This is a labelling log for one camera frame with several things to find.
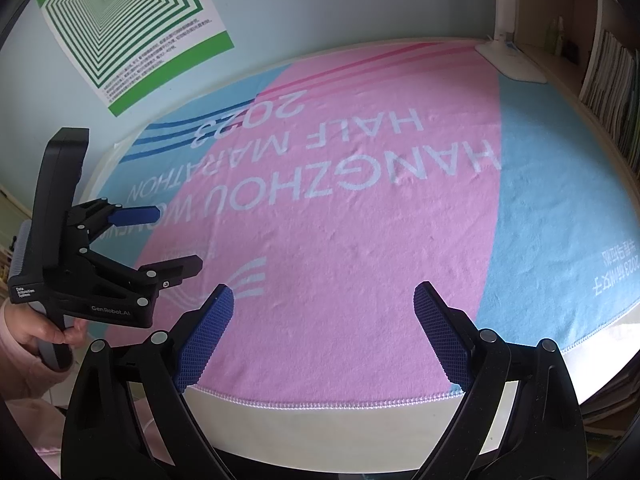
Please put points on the white lamp base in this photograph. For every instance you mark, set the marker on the white lamp base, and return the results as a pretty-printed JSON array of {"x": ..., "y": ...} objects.
[{"x": 515, "y": 67}]

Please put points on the row of upright magazines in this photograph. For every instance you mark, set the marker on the row of upright magazines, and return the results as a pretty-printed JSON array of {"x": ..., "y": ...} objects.
[{"x": 607, "y": 85}]

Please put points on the person's pink clothing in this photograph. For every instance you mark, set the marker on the person's pink clothing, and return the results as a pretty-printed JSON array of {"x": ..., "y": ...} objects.
[{"x": 150, "y": 435}]

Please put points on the green bottle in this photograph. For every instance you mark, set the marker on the green bottle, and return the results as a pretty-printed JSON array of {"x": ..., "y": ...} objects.
[{"x": 554, "y": 37}]

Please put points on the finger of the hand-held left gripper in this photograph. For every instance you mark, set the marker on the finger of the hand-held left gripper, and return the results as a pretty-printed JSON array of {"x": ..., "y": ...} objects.
[
  {"x": 132, "y": 216},
  {"x": 175, "y": 267}
]

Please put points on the pink and blue printed towel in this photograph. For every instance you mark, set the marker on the pink and blue printed towel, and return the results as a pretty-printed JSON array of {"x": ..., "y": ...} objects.
[{"x": 350, "y": 235}]

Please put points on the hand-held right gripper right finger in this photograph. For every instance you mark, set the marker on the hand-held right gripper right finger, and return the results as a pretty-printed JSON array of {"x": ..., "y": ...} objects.
[{"x": 442, "y": 335}]

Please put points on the light wooden bookshelf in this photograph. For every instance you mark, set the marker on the light wooden bookshelf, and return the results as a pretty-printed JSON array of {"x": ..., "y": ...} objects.
[{"x": 550, "y": 66}]

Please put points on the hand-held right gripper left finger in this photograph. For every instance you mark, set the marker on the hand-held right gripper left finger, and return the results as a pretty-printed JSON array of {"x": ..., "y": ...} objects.
[{"x": 205, "y": 340}]

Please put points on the green striped wall poster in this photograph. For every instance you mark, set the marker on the green striped wall poster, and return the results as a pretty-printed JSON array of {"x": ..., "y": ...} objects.
[{"x": 125, "y": 15}]

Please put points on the person's left hand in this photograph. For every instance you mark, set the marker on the person's left hand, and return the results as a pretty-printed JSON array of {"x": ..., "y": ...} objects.
[{"x": 35, "y": 330}]

